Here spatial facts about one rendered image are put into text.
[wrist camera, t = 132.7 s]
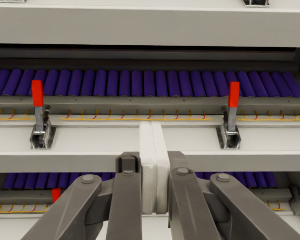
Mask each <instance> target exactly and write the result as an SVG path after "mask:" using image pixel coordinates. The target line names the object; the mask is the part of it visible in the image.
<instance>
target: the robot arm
mask: <svg viewBox="0 0 300 240"><path fill-rule="evenodd" d="M115 166H116V175H115V177H114V178H113V179H110V180H106V181H102V180H101V177H99V176H98V175H94V174H87V175H83V176H80V177H78V178H77V179H76V180H74V182H73V183H72V184H71V185H70V186H69V187H68V188H67V189H66V190H65V191H64V192H63V194H62V195H61V196H60V197H59V198H58V199H57V200H56V201H55V202H54V203H53V204H52V206H51V207H50V208H49V209H48V210H47V211H46V212H45V213H44V214H43V215H42V217H41V218H40V219H39V220H38V221H37V222H36V223H35V224H34V225H33V226H32V227H31V229H30V230H29V231H28V232H27V233H26V234H25V235H24V236H23V237H22V238H21V239H20V240H96V238H97V236H98V234H99V233H100V231H101V229H102V227H103V222H104V221H108V227H107V233H106V239H105V240H142V215H152V213H156V215H166V213H169V221H168V228H170V229H171V235H172V240H300V234H299V233H298V232H297V231H296V230H294V228H293V227H291V226H290V225H289V224H288V223H287V222H286V221H284V220H283V219H282V218H281V217H280V216H279V215H277V214H276V213H275V212H274V211H273V210H272V209H271V208H269V207H268V206H267V205H266V204H265V203H264V202H262V201H261V200H260V199H259V198H258V197H257V196H255V195H254V194H253V193H252V192H251V191H250V190H249V189H247V188H246V187H245V186H244V185H243V184H242V183H240V182H239V181H238V180H237V179H236V178H235V177H233V176H231V175H229V174H227V173H215V174H212V175H211V176H210V180H204V179H200V178H197V177H196V174H195V172H194V171H193V170H191V169H190V168H189V166H188V163H187V160H186V158H185V155H184V154H183V153H182V152H181V151H167V149H166V145H165V141H164V137H163V133H162V128H161V124H160V123H159V121H152V122H151V123H149V122H148V121H141V123H140V151H124V152H123V153H122V154H120V155H119V156H117V157H116V159H115Z"/></svg>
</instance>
